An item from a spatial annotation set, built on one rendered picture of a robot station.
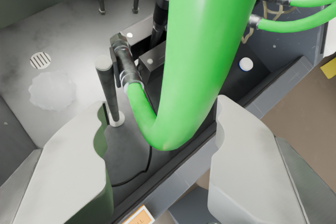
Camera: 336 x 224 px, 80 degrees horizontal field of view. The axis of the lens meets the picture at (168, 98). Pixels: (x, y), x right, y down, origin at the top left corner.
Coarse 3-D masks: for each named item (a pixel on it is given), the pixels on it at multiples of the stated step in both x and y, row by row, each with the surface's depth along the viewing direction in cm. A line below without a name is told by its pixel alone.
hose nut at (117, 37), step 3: (117, 33) 23; (114, 36) 23; (117, 36) 23; (120, 36) 23; (123, 36) 24; (111, 39) 23; (114, 39) 23; (117, 39) 22; (120, 39) 23; (123, 39) 23; (126, 39) 23; (111, 42) 23; (114, 42) 23; (126, 42) 23; (111, 45) 23
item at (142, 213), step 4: (140, 212) 33; (144, 212) 33; (136, 216) 32; (140, 216) 33; (144, 216) 33; (148, 216) 33; (152, 216) 34; (132, 220) 32; (136, 220) 32; (140, 220) 32; (144, 220) 33; (148, 220) 33
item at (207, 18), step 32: (192, 0) 3; (224, 0) 3; (192, 32) 3; (224, 32) 3; (192, 64) 4; (224, 64) 4; (128, 96) 16; (160, 96) 5; (192, 96) 4; (160, 128) 6; (192, 128) 6
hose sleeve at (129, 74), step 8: (120, 48) 21; (128, 48) 22; (120, 56) 20; (128, 56) 20; (120, 64) 19; (128, 64) 19; (120, 72) 18; (128, 72) 18; (136, 72) 18; (120, 80) 18; (128, 80) 17; (136, 80) 17
